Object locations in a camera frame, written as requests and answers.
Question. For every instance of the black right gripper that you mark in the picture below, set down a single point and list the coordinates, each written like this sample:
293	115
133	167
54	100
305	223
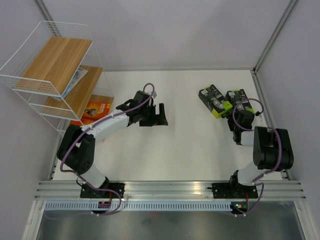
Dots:
230	122

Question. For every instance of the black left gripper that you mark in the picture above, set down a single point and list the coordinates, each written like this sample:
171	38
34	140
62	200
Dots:
156	120

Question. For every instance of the black green razor box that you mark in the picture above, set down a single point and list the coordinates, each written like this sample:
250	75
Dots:
237	99
215	102

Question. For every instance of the orange Gillette Fusion5 razor box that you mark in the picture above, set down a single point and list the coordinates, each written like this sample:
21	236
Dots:
96	110

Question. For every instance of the white Gillette SkinGuard razor pack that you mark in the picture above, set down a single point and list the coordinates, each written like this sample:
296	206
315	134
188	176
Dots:
79	74

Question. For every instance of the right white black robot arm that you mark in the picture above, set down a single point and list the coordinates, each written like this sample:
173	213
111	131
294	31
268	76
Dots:
272	150

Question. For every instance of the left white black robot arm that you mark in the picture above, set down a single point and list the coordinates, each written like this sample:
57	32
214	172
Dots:
77	149

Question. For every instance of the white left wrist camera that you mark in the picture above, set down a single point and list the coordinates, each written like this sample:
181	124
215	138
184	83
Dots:
153	94

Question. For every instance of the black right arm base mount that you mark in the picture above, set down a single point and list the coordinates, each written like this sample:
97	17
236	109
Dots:
225	190

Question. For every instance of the aluminium corner frame post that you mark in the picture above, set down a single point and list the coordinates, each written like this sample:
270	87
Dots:
276	32

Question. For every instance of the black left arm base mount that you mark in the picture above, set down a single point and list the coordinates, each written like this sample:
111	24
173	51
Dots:
88	193

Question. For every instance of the white wire wooden shelf rack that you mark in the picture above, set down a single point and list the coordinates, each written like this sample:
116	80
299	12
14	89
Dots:
43	66

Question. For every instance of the aluminium table rail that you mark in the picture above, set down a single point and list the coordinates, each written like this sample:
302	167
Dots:
268	190

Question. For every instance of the white slotted cable duct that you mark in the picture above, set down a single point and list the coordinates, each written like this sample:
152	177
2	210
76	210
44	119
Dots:
224	206

